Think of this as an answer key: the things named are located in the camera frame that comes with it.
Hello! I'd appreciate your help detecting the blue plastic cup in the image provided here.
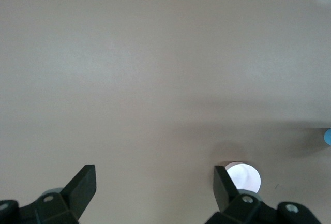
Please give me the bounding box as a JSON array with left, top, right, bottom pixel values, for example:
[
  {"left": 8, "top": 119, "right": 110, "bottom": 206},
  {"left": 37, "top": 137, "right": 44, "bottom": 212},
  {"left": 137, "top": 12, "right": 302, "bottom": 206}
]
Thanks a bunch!
[{"left": 323, "top": 127, "right": 331, "bottom": 146}]

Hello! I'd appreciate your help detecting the brown table cover sheet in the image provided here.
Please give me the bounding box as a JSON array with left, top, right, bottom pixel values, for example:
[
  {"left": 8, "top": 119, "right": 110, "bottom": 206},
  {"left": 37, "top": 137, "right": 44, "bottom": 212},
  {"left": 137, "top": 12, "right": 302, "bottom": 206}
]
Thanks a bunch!
[{"left": 0, "top": 0, "right": 331, "bottom": 224}]

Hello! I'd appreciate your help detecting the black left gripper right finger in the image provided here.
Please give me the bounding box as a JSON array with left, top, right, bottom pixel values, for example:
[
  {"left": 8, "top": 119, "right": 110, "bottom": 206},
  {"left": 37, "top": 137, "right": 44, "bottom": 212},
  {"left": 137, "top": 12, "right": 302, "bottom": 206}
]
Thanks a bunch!
[{"left": 205, "top": 166, "right": 322, "bottom": 224}]

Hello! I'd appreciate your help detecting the pink bowl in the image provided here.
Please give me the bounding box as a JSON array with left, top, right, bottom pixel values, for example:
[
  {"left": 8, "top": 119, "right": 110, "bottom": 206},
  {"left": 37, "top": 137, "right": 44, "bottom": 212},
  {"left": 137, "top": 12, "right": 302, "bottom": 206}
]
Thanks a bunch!
[{"left": 224, "top": 160, "right": 262, "bottom": 194}]

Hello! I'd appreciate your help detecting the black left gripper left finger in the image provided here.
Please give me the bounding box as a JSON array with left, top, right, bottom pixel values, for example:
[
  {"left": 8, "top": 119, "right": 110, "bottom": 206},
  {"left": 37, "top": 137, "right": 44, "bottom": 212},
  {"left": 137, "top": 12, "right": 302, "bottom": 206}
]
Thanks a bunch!
[{"left": 0, "top": 164, "right": 97, "bottom": 224}]

